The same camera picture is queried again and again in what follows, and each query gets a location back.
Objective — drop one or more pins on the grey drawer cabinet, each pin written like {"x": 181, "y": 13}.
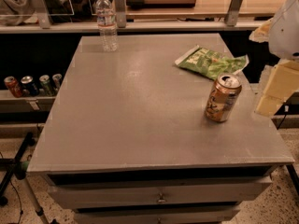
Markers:
{"x": 132, "y": 117}

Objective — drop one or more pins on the dark blue soda can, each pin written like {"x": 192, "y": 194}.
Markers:
{"x": 30, "y": 85}

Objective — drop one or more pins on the green soda can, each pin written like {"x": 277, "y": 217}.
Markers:
{"x": 46, "y": 85}

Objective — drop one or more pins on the upper drawer with handle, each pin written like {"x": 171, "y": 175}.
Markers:
{"x": 215, "y": 190}

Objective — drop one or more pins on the left metal bracket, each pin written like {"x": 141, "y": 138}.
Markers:
{"x": 42, "y": 13}

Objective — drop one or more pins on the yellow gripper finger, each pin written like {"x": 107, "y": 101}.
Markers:
{"x": 282, "y": 83}
{"x": 261, "y": 34}

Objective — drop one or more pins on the middle metal bracket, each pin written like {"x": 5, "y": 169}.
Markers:
{"x": 120, "y": 13}

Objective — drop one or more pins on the drawer with handle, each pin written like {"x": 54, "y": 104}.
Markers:
{"x": 173, "y": 215}
{"x": 215, "y": 190}

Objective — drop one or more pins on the orange soda can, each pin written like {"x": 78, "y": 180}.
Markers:
{"x": 224, "y": 93}

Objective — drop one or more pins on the clear plastic water bottle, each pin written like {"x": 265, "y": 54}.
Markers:
{"x": 106, "y": 21}

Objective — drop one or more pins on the lower drawer with handle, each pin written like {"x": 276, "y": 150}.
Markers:
{"x": 173, "y": 215}

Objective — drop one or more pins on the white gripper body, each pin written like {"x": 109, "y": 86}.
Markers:
{"x": 286, "y": 32}

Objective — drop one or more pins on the silver soda can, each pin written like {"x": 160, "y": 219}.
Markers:
{"x": 57, "y": 79}

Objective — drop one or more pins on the black stand with cable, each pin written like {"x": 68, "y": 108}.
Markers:
{"x": 16, "y": 167}

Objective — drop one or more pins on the green jalapeno chip bag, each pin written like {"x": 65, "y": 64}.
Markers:
{"x": 210, "y": 63}

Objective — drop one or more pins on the grey cloth bundle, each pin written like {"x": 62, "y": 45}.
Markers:
{"x": 15, "y": 12}

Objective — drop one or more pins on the grey shelf rail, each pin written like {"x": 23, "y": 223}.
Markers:
{"x": 11, "y": 104}

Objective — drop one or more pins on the red soda can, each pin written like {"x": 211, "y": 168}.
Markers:
{"x": 13, "y": 85}

